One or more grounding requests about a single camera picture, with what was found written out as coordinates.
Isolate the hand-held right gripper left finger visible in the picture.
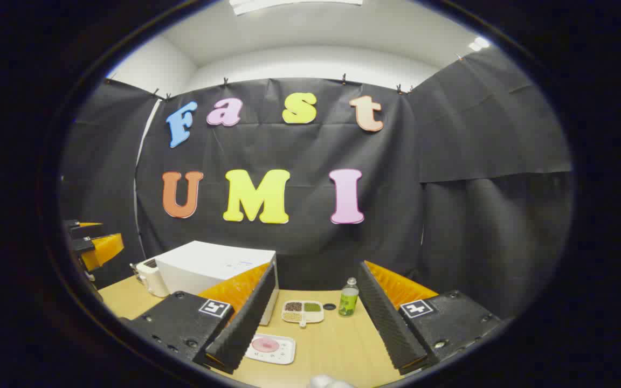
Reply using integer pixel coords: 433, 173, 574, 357
122, 262, 279, 375

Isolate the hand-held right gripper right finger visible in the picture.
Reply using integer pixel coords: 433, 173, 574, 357
357, 260, 505, 376

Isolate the white plate with pink food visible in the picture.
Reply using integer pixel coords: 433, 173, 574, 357
245, 333, 296, 365

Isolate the white microwave oven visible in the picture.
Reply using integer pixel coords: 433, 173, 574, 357
154, 240, 280, 326

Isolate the green label drink bottle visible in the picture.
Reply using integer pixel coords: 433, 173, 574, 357
339, 278, 360, 317

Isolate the white divided dish with beans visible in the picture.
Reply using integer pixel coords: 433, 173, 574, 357
281, 300, 325, 328

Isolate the black backdrop cloth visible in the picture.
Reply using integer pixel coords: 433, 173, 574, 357
60, 47, 575, 318

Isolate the long ceiling light panel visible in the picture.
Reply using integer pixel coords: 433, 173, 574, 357
229, 0, 365, 16

